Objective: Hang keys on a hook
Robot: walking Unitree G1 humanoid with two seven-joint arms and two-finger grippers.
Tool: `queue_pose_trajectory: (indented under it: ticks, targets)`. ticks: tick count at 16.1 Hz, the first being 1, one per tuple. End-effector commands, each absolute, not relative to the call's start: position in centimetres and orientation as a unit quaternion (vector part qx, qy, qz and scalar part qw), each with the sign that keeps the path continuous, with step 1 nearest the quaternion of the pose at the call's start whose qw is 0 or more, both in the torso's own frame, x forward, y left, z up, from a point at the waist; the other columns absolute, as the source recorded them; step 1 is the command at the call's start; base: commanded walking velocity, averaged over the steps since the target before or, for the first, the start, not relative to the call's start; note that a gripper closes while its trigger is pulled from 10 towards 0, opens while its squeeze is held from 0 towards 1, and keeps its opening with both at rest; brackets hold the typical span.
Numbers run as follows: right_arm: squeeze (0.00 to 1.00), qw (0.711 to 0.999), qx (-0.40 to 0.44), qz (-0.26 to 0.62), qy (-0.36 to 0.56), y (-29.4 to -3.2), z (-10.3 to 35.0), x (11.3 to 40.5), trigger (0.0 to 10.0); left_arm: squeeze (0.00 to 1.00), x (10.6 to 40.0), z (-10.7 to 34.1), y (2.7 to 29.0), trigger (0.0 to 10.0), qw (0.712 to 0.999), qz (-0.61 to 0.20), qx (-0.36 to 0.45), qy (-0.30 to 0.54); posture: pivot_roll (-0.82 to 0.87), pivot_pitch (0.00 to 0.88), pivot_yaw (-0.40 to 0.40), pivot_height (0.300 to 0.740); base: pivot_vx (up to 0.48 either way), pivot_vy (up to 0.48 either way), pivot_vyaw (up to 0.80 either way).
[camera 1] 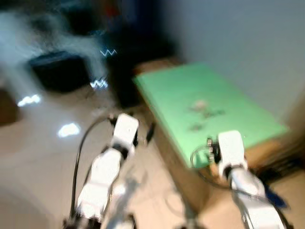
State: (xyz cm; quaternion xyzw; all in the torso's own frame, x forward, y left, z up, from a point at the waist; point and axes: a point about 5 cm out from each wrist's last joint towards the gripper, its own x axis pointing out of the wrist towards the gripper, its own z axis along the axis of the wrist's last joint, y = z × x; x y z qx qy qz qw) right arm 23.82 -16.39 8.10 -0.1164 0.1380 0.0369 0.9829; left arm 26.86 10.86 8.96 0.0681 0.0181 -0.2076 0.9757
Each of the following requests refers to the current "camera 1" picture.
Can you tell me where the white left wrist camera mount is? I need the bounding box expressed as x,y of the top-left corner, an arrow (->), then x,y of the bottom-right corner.
112,113 -> 140,150

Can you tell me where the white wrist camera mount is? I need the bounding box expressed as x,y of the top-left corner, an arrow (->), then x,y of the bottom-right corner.
112,113 -> 140,150
217,130 -> 247,168

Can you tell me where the black storage box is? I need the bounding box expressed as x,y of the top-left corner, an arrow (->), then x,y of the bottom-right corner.
29,51 -> 92,94

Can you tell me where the blue cloth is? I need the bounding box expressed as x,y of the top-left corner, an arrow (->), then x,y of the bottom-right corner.
264,185 -> 290,211

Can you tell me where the tall black cabinet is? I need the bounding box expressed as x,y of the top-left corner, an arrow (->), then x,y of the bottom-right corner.
106,19 -> 178,109

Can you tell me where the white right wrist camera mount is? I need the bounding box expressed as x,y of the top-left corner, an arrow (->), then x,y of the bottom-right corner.
217,130 -> 247,168

